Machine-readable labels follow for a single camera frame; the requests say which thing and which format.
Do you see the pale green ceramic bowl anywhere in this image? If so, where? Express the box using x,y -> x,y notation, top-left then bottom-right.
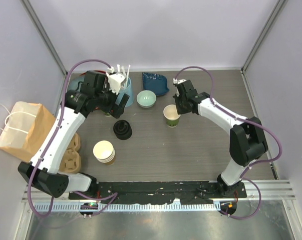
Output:
136,90 -> 157,109

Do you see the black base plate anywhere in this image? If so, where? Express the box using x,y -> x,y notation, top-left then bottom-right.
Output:
68,180 -> 247,205

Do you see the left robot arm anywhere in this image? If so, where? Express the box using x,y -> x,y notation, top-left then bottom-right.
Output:
18,70 -> 129,200

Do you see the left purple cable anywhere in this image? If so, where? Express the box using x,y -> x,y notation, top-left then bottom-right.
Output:
27,59 -> 119,219

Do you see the brown paper bag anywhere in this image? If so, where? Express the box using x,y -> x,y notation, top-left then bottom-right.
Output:
0,101 -> 56,163

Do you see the brown paper cup stack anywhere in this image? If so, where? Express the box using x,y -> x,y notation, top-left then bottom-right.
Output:
93,140 -> 116,165

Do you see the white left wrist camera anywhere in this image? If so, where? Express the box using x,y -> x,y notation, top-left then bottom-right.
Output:
106,66 -> 127,95

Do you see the black lid stack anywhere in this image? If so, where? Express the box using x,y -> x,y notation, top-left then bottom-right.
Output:
113,120 -> 133,141

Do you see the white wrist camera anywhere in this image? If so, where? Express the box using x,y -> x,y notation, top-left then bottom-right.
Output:
106,66 -> 127,95
173,78 -> 186,86

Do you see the light blue straw holder cup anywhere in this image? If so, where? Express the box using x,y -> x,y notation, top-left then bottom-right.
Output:
115,78 -> 134,107

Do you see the grey-blue round plate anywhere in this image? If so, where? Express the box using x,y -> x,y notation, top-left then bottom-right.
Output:
66,75 -> 85,92

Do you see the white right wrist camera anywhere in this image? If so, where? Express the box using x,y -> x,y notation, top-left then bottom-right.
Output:
173,78 -> 186,86

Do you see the dark blue leaf-shaped plate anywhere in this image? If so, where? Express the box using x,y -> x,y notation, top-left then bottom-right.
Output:
142,72 -> 169,96

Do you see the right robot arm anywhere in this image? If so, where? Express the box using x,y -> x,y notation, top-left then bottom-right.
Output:
173,79 -> 268,198

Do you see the cardboard cup carrier stack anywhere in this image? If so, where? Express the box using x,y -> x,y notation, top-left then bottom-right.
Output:
59,133 -> 81,174

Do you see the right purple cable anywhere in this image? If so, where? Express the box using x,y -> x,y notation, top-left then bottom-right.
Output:
173,66 -> 283,221

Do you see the purple cable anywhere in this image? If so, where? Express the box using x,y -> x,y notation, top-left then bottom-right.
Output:
27,59 -> 119,219
173,66 -> 283,221

